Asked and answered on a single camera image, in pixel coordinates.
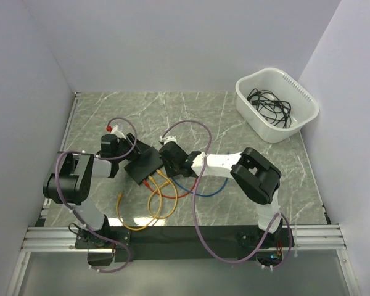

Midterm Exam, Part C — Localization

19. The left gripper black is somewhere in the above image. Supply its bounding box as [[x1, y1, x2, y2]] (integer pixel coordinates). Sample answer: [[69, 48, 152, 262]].
[[115, 133, 151, 162]]

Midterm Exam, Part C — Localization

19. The orange ethernet cable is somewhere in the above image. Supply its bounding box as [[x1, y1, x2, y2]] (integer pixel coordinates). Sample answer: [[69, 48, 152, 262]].
[[115, 175, 164, 231], [147, 168, 179, 220]]

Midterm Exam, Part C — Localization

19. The black network switch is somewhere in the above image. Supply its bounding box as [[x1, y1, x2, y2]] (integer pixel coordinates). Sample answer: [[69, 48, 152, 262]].
[[124, 147, 163, 185]]

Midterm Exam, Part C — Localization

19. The red ethernet cable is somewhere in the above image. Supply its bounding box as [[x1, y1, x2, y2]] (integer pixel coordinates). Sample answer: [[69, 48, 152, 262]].
[[143, 180, 198, 199]]

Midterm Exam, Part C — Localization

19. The blue ethernet cable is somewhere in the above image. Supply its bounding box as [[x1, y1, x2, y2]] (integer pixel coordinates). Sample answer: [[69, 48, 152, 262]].
[[171, 177, 229, 198]]

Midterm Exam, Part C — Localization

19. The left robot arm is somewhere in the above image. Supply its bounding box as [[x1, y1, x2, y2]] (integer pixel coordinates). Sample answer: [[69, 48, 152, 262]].
[[43, 133, 163, 248]]

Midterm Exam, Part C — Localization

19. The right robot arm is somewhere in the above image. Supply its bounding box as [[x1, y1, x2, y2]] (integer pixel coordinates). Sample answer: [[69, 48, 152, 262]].
[[159, 141, 281, 246]]

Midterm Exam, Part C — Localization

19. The white plastic basin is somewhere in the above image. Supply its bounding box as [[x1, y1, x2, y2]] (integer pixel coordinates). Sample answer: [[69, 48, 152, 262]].
[[235, 68, 319, 144]]

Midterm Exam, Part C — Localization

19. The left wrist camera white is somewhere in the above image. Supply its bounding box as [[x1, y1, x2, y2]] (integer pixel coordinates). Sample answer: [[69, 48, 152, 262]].
[[106, 125, 126, 138]]

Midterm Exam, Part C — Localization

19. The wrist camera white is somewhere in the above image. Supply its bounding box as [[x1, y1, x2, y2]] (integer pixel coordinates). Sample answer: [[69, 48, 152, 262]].
[[106, 125, 126, 138], [159, 136, 177, 145]]

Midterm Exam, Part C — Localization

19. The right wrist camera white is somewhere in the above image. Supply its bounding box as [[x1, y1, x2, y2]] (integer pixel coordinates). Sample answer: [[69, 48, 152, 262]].
[[159, 136, 177, 145]]

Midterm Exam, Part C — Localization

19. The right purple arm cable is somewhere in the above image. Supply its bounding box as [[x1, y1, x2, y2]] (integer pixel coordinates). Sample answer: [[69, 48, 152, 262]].
[[162, 120, 294, 265]]

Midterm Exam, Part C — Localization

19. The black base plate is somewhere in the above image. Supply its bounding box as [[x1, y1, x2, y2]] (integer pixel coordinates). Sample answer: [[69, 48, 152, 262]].
[[75, 225, 295, 262]]

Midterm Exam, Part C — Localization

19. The black cable bundle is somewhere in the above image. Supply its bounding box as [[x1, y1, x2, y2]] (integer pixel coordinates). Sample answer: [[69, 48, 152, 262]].
[[245, 88, 293, 129]]

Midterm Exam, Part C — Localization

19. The aluminium rail frame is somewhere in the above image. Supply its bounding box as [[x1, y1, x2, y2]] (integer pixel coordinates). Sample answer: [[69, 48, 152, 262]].
[[6, 91, 81, 296]]

